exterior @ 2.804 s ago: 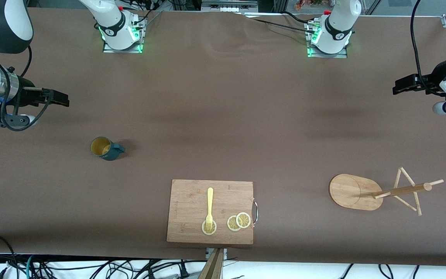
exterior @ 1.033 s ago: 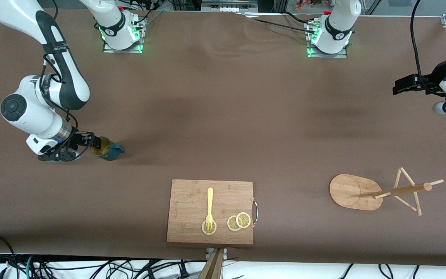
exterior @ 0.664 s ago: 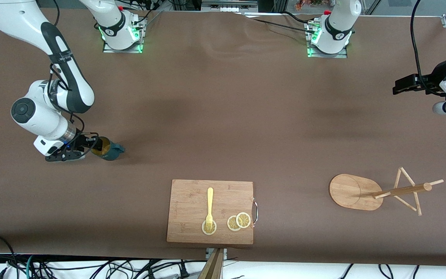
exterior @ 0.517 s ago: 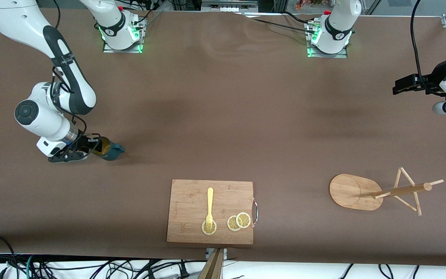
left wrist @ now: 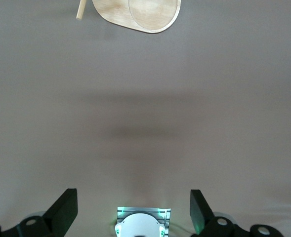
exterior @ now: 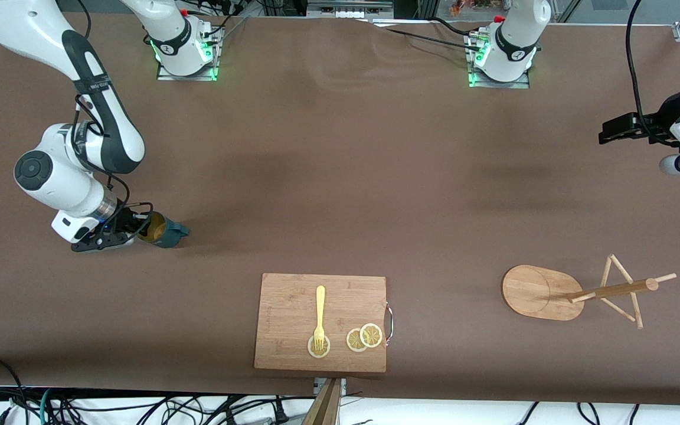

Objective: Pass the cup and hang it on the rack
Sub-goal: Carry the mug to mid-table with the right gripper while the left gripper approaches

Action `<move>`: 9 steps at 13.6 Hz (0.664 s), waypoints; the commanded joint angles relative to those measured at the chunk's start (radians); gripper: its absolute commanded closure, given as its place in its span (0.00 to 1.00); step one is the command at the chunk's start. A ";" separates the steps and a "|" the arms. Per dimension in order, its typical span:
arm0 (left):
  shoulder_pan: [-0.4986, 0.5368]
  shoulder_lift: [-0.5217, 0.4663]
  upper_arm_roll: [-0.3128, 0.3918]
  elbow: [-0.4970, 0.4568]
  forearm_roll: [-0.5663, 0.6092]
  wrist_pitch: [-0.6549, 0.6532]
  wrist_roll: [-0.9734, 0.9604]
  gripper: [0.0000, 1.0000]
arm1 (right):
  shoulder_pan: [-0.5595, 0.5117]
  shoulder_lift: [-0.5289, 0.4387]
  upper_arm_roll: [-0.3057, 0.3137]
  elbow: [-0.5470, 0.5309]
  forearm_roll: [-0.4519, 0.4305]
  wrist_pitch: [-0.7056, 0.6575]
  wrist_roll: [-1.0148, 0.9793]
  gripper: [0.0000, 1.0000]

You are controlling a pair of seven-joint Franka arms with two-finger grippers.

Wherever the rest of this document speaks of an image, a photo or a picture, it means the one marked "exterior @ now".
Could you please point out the wooden slat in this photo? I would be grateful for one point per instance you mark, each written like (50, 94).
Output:
(323, 407)

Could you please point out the grey power strip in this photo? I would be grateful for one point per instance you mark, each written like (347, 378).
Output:
(349, 7)

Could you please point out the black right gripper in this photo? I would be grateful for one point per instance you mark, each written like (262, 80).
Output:
(124, 221)

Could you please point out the yellow plastic fork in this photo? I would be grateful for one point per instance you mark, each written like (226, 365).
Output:
(320, 307)

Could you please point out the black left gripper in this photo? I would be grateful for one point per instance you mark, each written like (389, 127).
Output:
(659, 124)

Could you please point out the teal mug yellow inside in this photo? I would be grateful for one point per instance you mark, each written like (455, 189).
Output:
(170, 235)

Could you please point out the wooden mug rack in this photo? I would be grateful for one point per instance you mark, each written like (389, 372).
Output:
(535, 292)

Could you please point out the lemon slice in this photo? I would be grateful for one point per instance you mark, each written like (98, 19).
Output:
(353, 341)
(371, 335)
(311, 351)

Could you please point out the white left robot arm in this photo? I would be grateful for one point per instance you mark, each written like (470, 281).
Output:
(514, 41)

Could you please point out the bamboo cutting board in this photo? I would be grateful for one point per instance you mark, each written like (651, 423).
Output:
(293, 319)

